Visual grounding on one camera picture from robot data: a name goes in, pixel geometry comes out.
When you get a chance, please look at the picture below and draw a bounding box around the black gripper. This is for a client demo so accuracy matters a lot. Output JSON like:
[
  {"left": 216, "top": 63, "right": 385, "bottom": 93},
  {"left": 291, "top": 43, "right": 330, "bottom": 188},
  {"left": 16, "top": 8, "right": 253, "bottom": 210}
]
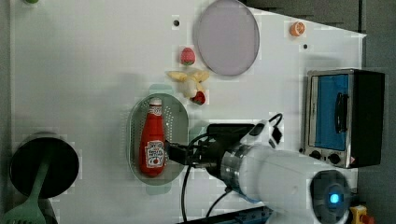
[{"left": 165, "top": 123, "right": 253, "bottom": 178}]

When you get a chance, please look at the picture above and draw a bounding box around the red ketchup bottle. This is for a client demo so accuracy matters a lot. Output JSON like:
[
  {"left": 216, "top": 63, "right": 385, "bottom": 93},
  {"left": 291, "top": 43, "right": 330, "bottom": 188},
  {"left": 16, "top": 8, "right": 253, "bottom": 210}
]
[{"left": 139, "top": 98, "right": 165, "bottom": 177}]

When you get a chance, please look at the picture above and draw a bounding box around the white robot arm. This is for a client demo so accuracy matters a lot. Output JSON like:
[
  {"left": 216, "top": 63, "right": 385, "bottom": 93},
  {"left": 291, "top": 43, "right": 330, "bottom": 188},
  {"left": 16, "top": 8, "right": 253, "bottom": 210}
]
[{"left": 165, "top": 120, "right": 351, "bottom": 224}]

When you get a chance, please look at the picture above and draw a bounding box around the green oval strainer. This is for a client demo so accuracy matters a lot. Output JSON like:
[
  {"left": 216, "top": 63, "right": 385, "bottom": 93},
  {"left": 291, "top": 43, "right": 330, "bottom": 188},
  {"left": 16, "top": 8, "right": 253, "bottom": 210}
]
[{"left": 126, "top": 84, "right": 189, "bottom": 196}]

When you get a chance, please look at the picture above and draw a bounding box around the green measuring cup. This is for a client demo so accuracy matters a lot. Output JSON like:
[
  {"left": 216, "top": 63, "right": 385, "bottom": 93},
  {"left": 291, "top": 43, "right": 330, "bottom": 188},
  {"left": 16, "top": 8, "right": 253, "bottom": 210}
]
[{"left": 189, "top": 122, "right": 208, "bottom": 142}]

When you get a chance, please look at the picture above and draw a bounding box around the red strawberry toy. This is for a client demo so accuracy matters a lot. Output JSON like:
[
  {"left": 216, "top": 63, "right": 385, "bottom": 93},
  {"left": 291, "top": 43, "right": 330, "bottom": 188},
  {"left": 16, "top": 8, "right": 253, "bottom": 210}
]
[{"left": 191, "top": 91, "right": 205, "bottom": 105}]

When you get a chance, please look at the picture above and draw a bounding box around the peeled banana toy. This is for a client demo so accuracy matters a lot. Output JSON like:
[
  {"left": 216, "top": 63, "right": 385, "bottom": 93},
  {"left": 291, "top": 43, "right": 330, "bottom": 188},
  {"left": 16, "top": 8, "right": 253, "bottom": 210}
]
[{"left": 167, "top": 70, "right": 209, "bottom": 98}]

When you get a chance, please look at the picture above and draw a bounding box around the pink strawberry toy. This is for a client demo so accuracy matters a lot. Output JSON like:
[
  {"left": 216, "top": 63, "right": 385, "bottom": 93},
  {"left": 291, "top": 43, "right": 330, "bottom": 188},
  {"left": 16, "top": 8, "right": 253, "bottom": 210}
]
[{"left": 180, "top": 48, "right": 196, "bottom": 65}]

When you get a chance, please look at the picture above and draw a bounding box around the grey round plate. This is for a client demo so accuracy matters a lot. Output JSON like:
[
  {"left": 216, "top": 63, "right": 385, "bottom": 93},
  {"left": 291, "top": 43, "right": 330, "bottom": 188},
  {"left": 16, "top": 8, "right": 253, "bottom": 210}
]
[{"left": 195, "top": 0, "right": 260, "bottom": 76}]

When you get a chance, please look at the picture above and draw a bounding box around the silver toaster oven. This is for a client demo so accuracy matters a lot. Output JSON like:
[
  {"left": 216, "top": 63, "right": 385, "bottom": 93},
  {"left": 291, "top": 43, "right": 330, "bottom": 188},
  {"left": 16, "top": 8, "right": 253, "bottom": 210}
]
[{"left": 303, "top": 68, "right": 385, "bottom": 169}]

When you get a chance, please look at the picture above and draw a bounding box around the black pot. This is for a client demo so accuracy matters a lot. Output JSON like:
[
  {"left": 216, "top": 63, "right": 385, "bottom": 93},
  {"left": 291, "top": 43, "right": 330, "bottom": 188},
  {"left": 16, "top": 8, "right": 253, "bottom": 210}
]
[{"left": 9, "top": 132, "right": 79, "bottom": 199}]

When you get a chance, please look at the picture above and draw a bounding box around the yellow red clamp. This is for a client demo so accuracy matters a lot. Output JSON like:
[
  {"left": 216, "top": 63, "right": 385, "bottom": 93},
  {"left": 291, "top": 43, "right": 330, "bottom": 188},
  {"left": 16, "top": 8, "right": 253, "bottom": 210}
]
[{"left": 349, "top": 205, "right": 375, "bottom": 224}]

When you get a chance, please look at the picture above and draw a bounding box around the green spatula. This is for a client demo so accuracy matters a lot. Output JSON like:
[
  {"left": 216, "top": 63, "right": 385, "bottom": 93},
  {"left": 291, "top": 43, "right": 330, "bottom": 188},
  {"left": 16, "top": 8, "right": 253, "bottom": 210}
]
[{"left": 1, "top": 152, "right": 52, "bottom": 224}]

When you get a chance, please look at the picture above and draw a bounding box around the green lime toy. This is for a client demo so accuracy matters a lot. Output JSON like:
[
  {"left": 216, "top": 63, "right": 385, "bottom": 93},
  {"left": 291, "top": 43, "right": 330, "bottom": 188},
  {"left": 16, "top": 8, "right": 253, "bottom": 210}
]
[{"left": 25, "top": 0, "right": 39, "bottom": 4}]

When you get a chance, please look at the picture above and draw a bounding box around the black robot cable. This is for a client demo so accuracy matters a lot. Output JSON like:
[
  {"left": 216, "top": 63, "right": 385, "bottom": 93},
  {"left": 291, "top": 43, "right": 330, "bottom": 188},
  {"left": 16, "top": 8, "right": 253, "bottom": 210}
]
[{"left": 180, "top": 113, "right": 284, "bottom": 223}]

